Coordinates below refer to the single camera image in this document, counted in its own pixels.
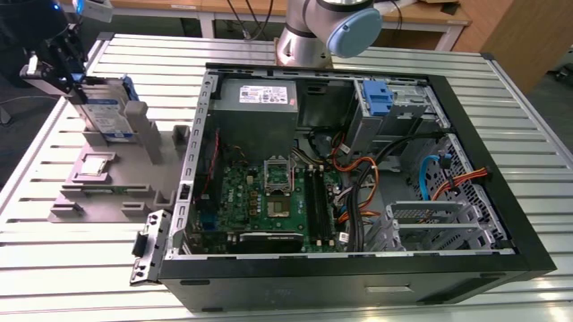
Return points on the green RAM stick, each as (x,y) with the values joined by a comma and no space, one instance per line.
(118,191)

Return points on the blue plastic drive latch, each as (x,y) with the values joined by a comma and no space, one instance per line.
(378,97)

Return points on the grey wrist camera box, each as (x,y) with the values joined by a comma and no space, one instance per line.
(99,11)

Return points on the metal optical drive cage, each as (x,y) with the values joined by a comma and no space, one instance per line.
(371,134)

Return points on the grey parts rack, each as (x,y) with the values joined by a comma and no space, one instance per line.
(130,174)

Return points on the silver CPU chip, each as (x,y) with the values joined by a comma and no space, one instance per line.
(92,167)

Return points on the metal expansion card retainer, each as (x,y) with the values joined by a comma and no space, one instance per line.
(150,241)

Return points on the black office chair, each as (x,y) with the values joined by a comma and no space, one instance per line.
(17,67)

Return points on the green motherboard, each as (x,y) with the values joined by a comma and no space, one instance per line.
(242,201)

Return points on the metal locking lever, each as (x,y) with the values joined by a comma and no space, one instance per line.
(294,181)

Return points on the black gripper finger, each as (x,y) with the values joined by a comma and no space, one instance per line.
(33,72)
(80,92)

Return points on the metal disk bay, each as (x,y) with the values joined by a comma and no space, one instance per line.
(438,226)

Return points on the hard disk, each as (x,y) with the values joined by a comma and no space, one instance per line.
(107,117)

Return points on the black graphics card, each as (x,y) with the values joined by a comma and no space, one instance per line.
(268,241)

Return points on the brown wooden cabinet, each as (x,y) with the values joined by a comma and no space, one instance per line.
(528,40)

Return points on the black RAM slot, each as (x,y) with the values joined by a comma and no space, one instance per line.
(313,204)
(325,204)

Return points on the black PC case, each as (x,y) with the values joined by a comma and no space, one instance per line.
(313,288)

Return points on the grey power supply unit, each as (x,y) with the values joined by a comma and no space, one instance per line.
(255,131)

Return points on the CPU socket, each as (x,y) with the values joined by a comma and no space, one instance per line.
(278,208)

